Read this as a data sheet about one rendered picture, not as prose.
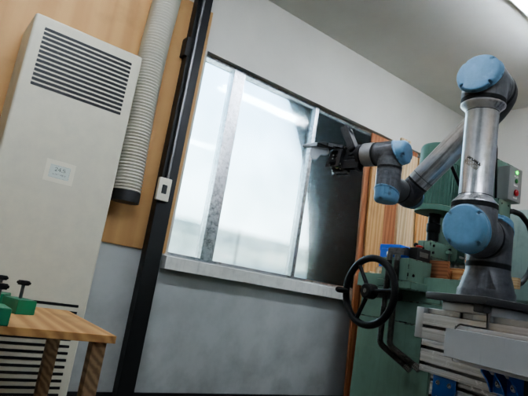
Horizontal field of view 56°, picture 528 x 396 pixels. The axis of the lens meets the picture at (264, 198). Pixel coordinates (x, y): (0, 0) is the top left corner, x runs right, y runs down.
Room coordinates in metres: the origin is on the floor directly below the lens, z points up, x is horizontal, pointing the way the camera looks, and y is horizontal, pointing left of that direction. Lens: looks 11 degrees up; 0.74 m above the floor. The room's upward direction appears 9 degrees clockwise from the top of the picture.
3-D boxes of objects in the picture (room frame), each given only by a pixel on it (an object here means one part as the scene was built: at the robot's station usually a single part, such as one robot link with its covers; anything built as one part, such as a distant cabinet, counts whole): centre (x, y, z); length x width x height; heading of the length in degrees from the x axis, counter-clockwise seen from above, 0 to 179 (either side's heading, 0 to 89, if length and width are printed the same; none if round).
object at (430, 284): (2.05, -0.69, 0.87); 0.61 x 0.30 x 0.06; 32
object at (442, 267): (2.05, -0.72, 0.94); 0.20 x 0.01 x 0.08; 32
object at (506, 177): (2.19, -1.11, 1.40); 0.10 x 0.06 x 0.16; 122
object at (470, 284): (1.37, -0.65, 0.87); 0.15 x 0.15 x 0.10
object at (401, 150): (1.45, -0.36, 1.21); 0.11 x 0.08 x 0.09; 46
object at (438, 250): (2.16, -0.78, 1.03); 0.14 x 0.07 x 0.09; 122
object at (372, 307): (2.21, -0.86, 0.76); 0.57 x 0.45 x 0.09; 122
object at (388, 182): (1.47, -0.37, 1.12); 0.11 x 0.08 x 0.11; 136
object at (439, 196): (2.15, -0.76, 1.35); 0.18 x 0.18 x 0.31
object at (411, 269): (2.01, -0.62, 0.91); 0.15 x 0.14 x 0.09; 32
